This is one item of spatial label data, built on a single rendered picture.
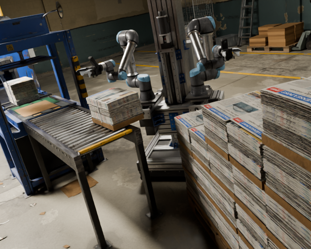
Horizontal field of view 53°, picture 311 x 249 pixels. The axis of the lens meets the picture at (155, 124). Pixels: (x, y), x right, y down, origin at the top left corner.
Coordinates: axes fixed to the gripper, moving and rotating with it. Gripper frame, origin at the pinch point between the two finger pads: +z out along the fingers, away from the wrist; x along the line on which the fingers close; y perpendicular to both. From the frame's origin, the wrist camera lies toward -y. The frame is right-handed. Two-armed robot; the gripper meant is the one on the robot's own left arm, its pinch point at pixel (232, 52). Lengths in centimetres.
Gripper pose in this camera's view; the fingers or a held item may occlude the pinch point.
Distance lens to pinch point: 229.2
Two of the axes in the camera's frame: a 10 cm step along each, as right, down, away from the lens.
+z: 1.7, 3.3, -9.3
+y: 3.1, 8.8, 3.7
